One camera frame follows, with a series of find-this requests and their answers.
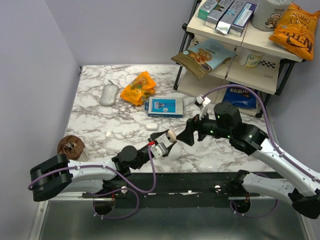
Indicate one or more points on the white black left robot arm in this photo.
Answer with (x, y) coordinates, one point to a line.
(61, 175)

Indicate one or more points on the black beige shelf rack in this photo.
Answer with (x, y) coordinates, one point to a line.
(269, 77)

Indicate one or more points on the beige small earbud case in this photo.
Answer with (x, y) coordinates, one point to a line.
(171, 136)

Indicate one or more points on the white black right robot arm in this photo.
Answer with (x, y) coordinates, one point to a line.
(299, 188)

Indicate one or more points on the silver ro box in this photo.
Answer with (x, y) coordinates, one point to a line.
(225, 23)
(217, 13)

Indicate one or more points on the silver RO box left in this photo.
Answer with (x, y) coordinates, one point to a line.
(217, 13)

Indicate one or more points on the blue Doritos bag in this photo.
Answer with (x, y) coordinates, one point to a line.
(240, 98)

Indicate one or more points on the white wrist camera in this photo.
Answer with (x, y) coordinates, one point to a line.
(203, 103)
(158, 150)

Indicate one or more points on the blue gold chips bag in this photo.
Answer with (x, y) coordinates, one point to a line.
(204, 57)

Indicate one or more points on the blue Harry's razor box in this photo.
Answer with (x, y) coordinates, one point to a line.
(171, 107)

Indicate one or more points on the grey glitter pouch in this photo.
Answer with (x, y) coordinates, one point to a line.
(109, 94)

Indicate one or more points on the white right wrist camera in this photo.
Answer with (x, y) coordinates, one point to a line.
(203, 103)

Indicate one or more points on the green RO box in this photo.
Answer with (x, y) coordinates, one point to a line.
(206, 8)

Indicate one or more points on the white popcorn tub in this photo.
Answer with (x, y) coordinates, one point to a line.
(268, 13)

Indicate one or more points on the white yellow cup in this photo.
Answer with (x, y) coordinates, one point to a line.
(249, 58)

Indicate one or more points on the brown paper cupcake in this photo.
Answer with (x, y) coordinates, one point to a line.
(73, 147)

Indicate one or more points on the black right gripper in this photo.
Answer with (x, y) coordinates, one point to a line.
(192, 124)

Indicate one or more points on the orange candy bag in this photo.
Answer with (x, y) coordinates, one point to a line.
(139, 90)

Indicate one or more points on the orange honey dijon chips bag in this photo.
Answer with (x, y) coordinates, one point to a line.
(295, 31)

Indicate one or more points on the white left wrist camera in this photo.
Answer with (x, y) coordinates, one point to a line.
(158, 150)

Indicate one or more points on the silver RO box middle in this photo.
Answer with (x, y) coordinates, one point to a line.
(225, 23)

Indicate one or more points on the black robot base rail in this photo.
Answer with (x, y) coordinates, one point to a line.
(176, 190)

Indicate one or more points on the white earbud charging case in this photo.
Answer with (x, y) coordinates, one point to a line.
(152, 126)

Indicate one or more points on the purple blue box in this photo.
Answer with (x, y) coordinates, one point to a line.
(240, 22)

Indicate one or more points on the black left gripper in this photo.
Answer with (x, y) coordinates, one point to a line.
(155, 136)

